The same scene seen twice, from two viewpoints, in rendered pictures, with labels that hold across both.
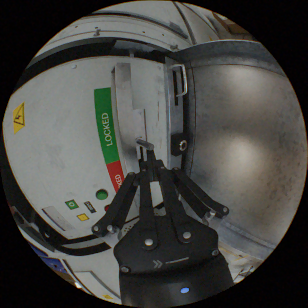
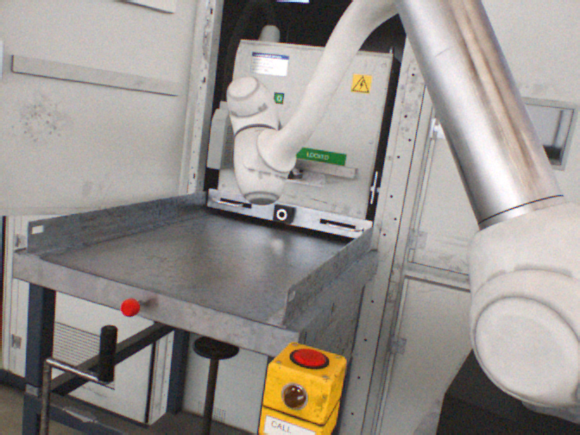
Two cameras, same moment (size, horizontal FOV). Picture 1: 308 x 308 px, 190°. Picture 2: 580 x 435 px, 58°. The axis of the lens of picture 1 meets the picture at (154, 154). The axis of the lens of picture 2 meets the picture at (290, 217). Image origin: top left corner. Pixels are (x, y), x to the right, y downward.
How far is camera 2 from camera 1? 1.37 m
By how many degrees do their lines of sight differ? 22
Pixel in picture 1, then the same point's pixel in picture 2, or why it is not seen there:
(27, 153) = not seen: hidden behind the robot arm
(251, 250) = (110, 216)
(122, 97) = (330, 167)
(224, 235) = (154, 211)
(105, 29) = (393, 164)
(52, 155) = not seen: hidden behind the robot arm
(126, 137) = (306, 164)
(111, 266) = (168, 56)
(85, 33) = (394, 148)
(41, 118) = (346, 110)
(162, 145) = (289, 198)
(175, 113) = (312, 217)
